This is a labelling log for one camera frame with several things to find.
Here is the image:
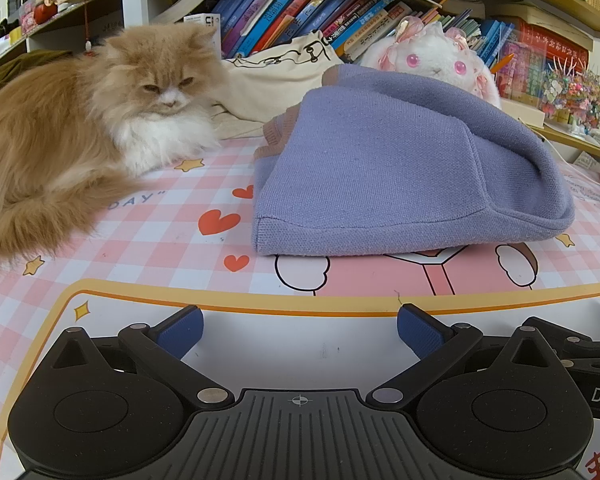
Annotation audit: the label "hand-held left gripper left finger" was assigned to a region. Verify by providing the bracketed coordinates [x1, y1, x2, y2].
[49, 305, 235, 409]

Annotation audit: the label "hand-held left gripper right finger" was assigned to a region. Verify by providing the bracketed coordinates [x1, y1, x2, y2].
[371, 303, 574, 408]

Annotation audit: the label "purple and brown knit sweater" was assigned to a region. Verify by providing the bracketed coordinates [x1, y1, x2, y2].
[252, 63, 577, 259]

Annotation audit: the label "pink checked cartoon table mat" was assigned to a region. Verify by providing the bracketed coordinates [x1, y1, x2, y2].
[0, 132, 600, 480]

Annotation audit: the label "colourful flower bouquet ornament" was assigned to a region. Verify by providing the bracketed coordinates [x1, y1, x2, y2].
[540, 55, 600, 133]

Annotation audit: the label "long-haired orange white cat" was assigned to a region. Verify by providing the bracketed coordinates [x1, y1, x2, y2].
[0, 25, 231, 275]

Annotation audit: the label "cream canvas tote bag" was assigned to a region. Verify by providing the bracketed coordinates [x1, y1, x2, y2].
[212, 30, 346, 141]

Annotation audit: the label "red boxed book set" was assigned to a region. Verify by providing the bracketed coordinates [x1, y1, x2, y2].
[500, 20, 591, 106]

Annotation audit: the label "white rabbit plush pink bows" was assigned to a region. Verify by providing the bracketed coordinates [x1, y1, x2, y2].
[360, 16, 503, 111]

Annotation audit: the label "olive green cloth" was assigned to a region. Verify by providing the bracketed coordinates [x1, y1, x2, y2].
[0, 50, 76, 108]

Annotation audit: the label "white printed carton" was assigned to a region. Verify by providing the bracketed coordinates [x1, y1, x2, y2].
[184, 12, 222, 31]

